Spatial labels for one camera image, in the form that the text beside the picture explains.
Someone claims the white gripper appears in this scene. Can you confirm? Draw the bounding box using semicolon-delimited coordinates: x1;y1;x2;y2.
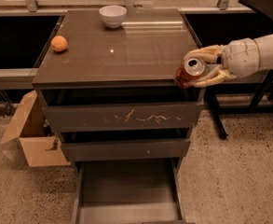
184;38;260;88

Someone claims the red coke can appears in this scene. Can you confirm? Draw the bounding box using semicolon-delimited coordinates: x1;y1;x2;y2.
174;57;206;89

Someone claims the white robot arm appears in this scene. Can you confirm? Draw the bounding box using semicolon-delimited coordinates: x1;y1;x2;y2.
176;35;273;88

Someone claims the grey middle drawer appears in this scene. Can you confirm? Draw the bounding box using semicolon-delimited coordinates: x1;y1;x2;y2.
61;139;190;161

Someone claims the grey drawer cabinet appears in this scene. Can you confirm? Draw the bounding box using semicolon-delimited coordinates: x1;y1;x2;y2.
32;8;214;166

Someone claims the grey top drawer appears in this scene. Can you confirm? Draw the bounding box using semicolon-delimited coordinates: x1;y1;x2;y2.
43;102;201;133

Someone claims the grey open bottom drawer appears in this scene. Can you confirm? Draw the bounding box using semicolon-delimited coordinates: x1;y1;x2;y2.
71;159;186;224

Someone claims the black table with legs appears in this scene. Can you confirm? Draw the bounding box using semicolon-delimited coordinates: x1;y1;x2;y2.
204;0;273;140

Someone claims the white ceramic bowl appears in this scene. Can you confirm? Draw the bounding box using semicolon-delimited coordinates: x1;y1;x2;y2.
99;6;127;28

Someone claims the orange fruit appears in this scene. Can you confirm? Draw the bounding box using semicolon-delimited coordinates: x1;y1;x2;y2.
50;35;68;52

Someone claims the brown cardboard box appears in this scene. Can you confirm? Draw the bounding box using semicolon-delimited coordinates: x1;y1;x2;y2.
1;91;71;167

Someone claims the grey metal window rail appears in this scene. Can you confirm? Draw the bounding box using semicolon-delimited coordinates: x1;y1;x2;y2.
0;68;38;90

